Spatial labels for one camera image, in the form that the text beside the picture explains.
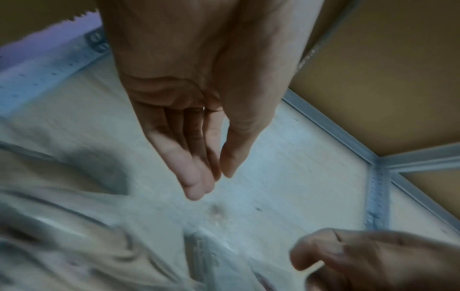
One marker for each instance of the person's right hand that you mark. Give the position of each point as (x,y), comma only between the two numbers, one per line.
(388,261)

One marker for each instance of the grey metal shelf rack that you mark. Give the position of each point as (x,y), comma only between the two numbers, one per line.
(377,184)

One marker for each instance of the person's left hand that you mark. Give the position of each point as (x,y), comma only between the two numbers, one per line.
(187,56)

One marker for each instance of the light wooden shelf board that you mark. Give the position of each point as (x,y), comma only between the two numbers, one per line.
(287,176)

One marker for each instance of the clear plastic packet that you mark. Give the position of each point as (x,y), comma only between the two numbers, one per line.
(222,261)

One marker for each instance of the crumpled clear plastic bag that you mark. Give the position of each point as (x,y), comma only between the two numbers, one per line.
(72,227)

